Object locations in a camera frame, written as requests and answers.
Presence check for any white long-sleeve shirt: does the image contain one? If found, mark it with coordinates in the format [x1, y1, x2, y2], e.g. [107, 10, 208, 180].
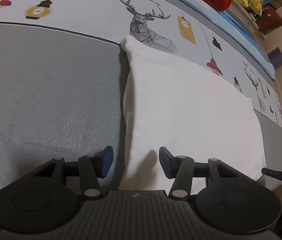
[119, 35, 281, 196]

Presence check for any grey patterned duvet cover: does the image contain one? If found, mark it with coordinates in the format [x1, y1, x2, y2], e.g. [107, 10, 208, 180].
[0, 0, 282, 222]

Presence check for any purple box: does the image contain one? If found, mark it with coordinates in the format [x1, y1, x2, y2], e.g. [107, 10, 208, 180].
[267, 47, 282, 69]

